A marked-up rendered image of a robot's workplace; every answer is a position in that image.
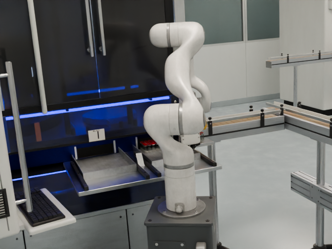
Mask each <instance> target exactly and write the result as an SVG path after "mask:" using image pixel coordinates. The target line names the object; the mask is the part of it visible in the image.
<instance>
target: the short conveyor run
mask: <svg viewBox="0 0 332 249"><path fill-rule="evenodd" d="M249 107H250V110H249V112H245V113H238V114H232V115H225V116H219V117H208V118H206V123H207V128H206V129H204V130H202V132H203V135H204V137H206V138H208V139H210V140H212V141H213V142H215V141H221V140H226V139H232V138H238V137H244V136H250V135H256V134H262V133H268V132H274V131H279V130H285V116H279V115H276V113H281V110H275V108H271V109H265V110H264V109H261V110H258V111H253V109H252V108H253V106H252V105H250V106H249Z"/></svg>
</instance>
